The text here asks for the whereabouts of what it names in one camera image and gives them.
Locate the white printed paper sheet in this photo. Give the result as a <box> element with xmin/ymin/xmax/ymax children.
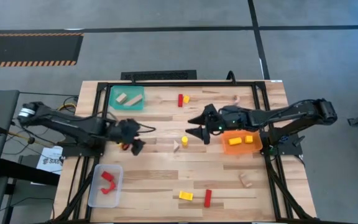
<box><xmin>36</xmin><ymin>145</ymin><xmax>64</xmax><ymax>175</ymax></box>

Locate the large red rectangular block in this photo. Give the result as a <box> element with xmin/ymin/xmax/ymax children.
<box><xmin>203</xmin><ymin>189</ymin><xmax>213</xmax><ymax>208</ymax></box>

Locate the clear plastic bin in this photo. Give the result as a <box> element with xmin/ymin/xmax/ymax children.
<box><xmin>87</xmin><ymin>164</ymin><xmax>124</xmax><ymax>208</ymax></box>

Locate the yellow floor cable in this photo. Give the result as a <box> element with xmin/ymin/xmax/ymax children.
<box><xmin>7</xmin><ymin>103</ymin><xmax>78</xmax><ymax>147</ymax></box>

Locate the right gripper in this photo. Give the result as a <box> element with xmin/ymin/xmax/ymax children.
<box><xmin>185</xmin><ymin>104</ymin><xmax>252</xmax><ymax>146</ymax></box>

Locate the black aluminium table frame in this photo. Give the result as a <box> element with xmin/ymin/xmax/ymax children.
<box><xmin>52</xmin><ymin>80</ymin><xmax>319</xmax><ymax>224</ymax></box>

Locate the orange translucent bin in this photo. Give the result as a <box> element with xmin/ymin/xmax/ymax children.
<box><xmin>221</xmin><ymin>129</ymin><xmax>264</xmax><ymax>156</ymax></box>

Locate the natural wood rectangular block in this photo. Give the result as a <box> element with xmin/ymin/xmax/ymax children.
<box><xmin>237</xmin><ymin>172</ymin><xmax>248</xmax><ymax>188</ymax></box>

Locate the dark grey side desk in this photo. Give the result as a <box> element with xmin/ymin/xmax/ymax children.
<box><xmin>0</xmin><ymin>90</ymin><xmax>21</xmax><ymax>183</ymax></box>

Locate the hazard striped black floor mat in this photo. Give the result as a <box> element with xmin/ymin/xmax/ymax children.
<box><xmin>0</xmin><ymin>32</ymin><xmax>85</xmax><ymax>68</ymax></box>

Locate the yellow arch block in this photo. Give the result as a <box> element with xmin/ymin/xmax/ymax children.
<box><xmin>178</xmin><ymin>190</ymin><xmax>195</xmax><ymax>202</ymax></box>

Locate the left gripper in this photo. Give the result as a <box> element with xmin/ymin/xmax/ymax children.
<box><xmin>116</xmin><ymin>118</ymin><xmax>146</xmax><ymax>156</ymax></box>

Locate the red arch block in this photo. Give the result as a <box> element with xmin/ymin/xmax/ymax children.
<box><xmin>100</xmin><ymin>180</ymin><xmax>117</xmax><ymax>195</ymax></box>

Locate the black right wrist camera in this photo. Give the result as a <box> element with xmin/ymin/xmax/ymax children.
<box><xmin>221</xmin><ymin>106</ymin><xmax>241</xmax><ymax>127</ymax></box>

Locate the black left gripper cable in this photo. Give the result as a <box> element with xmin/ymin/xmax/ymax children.
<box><xmin>135</xmin><ymin>123</ymin><xmax>157</xmax><ymax>134</ymax></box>

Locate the green translucent bin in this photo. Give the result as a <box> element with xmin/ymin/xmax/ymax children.
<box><xmin>109</xmin><ymin>85</ymin><xmax>145</xmax><ymax>111</ymax></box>

